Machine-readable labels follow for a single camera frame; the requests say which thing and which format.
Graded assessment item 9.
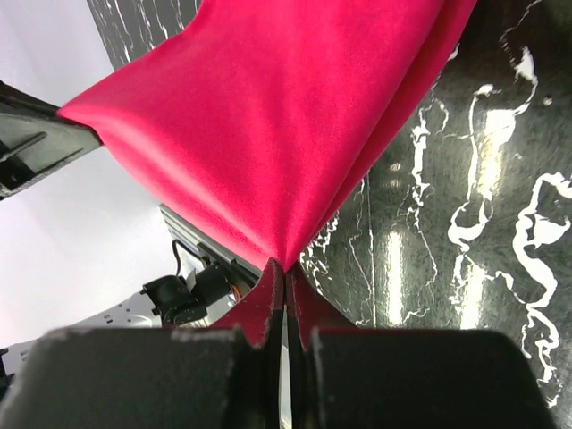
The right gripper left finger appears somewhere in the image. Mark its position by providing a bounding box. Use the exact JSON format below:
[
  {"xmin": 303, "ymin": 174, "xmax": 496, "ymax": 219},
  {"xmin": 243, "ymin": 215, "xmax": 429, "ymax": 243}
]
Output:
[{"xmin": 1, "ymin": 261, "xmax": 284, "ymax": 428}]

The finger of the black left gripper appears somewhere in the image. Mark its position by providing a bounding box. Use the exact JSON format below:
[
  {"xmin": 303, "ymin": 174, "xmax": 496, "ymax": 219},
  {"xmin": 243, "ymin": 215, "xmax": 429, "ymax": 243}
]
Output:
[{"xmin": 1, "ymin": 82, "xmax": 102, "ymax": 199}]

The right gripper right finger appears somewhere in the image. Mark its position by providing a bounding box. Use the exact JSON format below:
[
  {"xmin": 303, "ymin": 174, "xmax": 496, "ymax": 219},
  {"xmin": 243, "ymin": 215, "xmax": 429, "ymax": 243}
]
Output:
[{"xmin": 285, "ymin": 267, "xmax": 554, "ymax": 428}]

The magenta t shirt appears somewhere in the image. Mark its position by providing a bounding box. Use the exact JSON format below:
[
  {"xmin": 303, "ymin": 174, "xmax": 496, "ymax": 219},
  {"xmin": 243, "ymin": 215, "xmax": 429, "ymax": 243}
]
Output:
[{"xmin": 56, "ymin": 0, "xmax": 479, "ymax": 273}]

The aluminium frame rail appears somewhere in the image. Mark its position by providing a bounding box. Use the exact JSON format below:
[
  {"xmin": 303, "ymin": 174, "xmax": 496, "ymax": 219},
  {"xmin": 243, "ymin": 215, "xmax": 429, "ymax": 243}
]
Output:
[{"xmin": 159, "ymin": 204, "xmax": 261, "ymax": 286}]

